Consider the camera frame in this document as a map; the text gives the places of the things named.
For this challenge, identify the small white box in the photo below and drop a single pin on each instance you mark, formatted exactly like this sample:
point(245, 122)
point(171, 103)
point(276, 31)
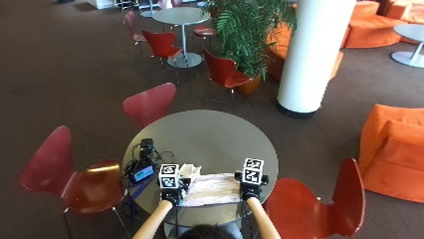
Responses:
point(191, 170)

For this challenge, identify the black camera device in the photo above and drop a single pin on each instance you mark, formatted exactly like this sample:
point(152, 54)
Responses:
point(147, 147)

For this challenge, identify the green potted palm plant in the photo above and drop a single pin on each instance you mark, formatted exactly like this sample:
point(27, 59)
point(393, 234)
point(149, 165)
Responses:
point(248, 30)

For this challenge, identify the round grey pedestal table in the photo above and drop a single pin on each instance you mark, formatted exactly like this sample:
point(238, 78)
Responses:
point(183, 16)

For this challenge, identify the round white pedestal table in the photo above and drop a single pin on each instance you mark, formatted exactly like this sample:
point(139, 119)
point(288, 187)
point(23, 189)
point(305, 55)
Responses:
point(412, 36)

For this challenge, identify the pale cloth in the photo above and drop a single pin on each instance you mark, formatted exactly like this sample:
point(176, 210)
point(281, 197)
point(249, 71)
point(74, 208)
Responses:
point(212, 191)

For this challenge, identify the red chair with dark back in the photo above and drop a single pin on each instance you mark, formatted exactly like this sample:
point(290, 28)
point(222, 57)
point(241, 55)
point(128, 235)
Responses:
point(58, 172)

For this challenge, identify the red plywood chair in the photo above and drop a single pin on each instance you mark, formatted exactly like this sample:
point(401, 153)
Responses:
point(161, 43)
point(222, 71)
point(151, 103)
point(132, 25)
point(204, 31)

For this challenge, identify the white marker cube left glove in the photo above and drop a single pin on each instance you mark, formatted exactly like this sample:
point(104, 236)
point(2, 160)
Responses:
point(169, 176)

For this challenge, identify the white marker cube right glove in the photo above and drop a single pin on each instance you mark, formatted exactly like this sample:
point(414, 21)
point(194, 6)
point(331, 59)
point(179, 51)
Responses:
point(253, 171)

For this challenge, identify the person's left hand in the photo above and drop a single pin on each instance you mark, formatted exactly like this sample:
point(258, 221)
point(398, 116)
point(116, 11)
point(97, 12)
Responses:
point(185, 186)

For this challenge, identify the person's right hand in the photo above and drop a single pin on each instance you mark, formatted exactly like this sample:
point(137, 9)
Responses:
point(250, 191)

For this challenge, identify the white marker cube glove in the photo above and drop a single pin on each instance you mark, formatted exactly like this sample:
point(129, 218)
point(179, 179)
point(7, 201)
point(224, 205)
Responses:
point(253, 171)
point(169, 176)

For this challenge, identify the black device with blue screen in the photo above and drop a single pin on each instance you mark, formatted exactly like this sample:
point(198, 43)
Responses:
point(143, 173)

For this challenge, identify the white round pillar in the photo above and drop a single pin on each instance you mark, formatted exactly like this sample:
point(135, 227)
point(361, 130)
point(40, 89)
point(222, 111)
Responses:
point(315, 56)

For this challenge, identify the orange round sofa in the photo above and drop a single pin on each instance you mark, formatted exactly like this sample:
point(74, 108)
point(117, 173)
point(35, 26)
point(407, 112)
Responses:
point(373, 30)

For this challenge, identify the orange plant pot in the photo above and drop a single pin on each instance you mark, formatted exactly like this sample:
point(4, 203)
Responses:
point(249, 85)

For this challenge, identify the large orange armchair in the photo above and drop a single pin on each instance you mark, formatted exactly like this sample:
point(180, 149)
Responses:
point(393, 152)

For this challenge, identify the red chair with glossy seat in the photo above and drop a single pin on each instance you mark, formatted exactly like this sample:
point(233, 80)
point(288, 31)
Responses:
point(309, 209)

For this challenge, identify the orange bench seat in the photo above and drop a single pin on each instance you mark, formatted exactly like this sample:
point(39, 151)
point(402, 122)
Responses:
point(278, 49)

